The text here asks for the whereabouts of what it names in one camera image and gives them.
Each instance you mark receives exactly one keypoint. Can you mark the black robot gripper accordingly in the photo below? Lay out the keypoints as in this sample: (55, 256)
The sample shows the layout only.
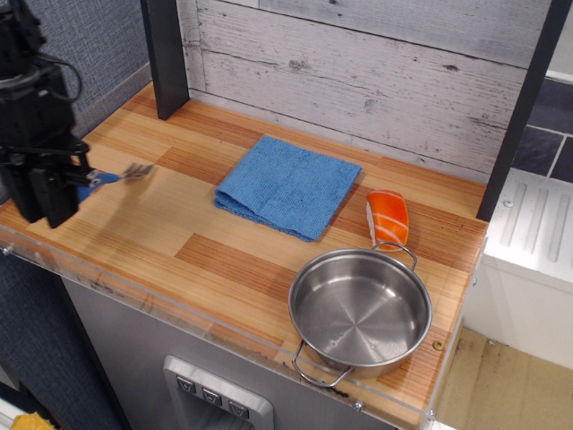
(36, 124)

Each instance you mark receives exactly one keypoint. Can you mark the blue folded cloth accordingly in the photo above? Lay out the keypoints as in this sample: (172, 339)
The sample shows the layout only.
(290, 189)

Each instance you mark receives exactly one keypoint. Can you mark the black left post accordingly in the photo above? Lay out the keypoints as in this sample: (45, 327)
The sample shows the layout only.
(166, 55)

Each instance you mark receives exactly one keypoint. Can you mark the grey dispenser button panel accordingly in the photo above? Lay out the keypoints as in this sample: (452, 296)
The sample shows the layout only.
(203, 400)

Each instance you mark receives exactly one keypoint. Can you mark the orange salmon sushi toy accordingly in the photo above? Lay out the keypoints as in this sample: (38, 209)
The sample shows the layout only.
(388, 219)

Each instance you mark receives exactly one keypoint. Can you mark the black right post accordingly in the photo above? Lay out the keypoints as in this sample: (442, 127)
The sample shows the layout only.
(545, 47)

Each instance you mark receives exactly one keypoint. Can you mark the white ribbed cabinet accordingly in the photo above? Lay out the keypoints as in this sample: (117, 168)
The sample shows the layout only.
(521, 294)

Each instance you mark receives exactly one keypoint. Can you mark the stainless steel pot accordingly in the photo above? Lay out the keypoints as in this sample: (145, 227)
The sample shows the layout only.
(360, 312)

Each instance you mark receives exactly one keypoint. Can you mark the blue handled metal fork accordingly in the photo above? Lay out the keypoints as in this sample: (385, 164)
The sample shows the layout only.
(135, 171)

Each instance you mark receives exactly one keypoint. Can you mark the black post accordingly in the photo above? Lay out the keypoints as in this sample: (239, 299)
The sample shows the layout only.
(166, 55)
(545, 47)

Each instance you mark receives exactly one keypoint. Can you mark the yellow object bottom left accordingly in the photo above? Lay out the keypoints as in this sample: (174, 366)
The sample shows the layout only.
(31, 422)

